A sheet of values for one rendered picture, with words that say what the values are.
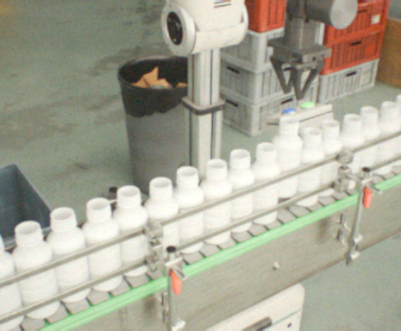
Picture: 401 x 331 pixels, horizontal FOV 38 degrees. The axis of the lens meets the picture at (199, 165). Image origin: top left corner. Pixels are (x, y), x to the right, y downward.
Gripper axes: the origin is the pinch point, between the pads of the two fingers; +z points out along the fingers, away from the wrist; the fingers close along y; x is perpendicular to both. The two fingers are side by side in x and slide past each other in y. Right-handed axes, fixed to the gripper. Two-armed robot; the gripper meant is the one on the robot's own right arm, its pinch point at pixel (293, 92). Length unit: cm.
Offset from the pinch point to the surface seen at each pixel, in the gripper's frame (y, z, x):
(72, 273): 1, 21, -46
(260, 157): -0.2, 11.8, -6.6
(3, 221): -59, 48, -43
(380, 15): -188, 66, 257
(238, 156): -2.9, 11.8, -9.9
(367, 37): -188, 80, 247
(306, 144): -0.2, 12.3, 5.1
